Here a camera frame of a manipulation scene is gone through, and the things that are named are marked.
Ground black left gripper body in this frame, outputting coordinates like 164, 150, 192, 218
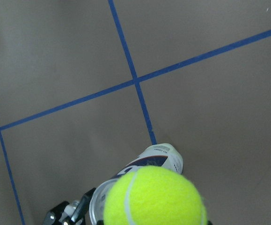
43, 201, 79, 225

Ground yellow Wilson tennis ball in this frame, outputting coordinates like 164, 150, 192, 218
103, 166, 208, 225

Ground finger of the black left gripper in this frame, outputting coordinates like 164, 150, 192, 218
71, 188, 96, 223

